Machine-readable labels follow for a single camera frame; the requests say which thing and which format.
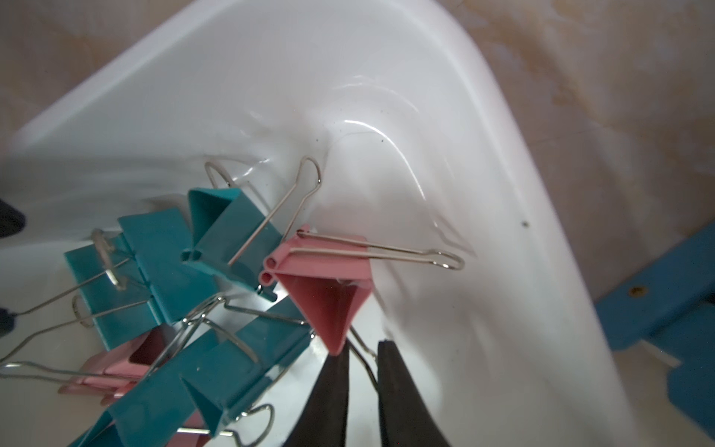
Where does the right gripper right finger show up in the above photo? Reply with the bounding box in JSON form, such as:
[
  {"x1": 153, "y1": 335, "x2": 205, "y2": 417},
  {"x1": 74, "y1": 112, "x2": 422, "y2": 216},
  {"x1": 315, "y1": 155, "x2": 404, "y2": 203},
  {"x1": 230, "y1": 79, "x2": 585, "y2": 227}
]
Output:
[{"x1": 377, "y1": 340, "x2": 449, "y2": 446}]

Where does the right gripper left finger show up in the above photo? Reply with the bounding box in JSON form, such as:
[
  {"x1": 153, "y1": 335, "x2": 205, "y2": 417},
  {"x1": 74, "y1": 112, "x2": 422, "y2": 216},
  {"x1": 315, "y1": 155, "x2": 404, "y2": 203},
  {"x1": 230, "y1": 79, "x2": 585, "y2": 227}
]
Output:
[{"x1": 283, "y1": 354, "x2": 349, "y2": 447}]

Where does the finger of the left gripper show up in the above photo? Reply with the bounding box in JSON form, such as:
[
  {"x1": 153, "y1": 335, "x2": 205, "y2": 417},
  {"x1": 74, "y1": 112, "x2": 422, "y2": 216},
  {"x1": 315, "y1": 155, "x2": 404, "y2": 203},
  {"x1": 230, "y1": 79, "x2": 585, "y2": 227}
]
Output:
[{"x1": 0, "y1": 200, "x2": 26, "y2": 238}]

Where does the pink binder clip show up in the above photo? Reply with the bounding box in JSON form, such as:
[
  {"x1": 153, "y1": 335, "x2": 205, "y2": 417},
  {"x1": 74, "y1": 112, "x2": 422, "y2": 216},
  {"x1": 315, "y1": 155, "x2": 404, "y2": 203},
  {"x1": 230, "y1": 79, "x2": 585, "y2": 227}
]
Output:
[
  {"x1": 165, "y1": 403, "x2": 277, "y2": 447},
  {"x1": 259, "y1": 226, "x2": 465, "y2": 356},
  {"x1": 0, "y1": 323, "x2": 180, "y2": 407}
]

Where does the white plastic storage box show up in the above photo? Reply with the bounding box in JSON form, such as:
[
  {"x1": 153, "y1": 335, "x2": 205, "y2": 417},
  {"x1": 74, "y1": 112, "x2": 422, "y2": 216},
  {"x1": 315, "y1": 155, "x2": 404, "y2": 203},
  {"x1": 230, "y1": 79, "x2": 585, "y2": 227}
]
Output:
[{"x1": 1, "y1": 1, "x2": 638, "y2": 446}]

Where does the teal binder clip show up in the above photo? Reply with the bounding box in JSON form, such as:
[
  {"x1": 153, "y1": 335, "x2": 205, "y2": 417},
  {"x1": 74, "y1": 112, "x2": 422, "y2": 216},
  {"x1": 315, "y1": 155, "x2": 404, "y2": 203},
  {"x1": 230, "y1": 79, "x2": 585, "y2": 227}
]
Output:
[
  {"x1": 64, "y1": 208, "x2": 219, "y2": 350},
  {"x1": 181, "y1": 155, "x2": 324, "y2": 303},
  {"x1": 74, "y1": 298, "x2": 311, "y2": 446}
]

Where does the blue white toy crib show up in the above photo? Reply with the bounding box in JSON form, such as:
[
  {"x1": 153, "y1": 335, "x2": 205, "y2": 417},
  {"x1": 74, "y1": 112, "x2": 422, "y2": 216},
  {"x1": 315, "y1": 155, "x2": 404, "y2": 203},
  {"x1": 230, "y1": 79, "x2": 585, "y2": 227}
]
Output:
[{"x1": 595, "y1": 223, "x2": 714, "y2": 438}]

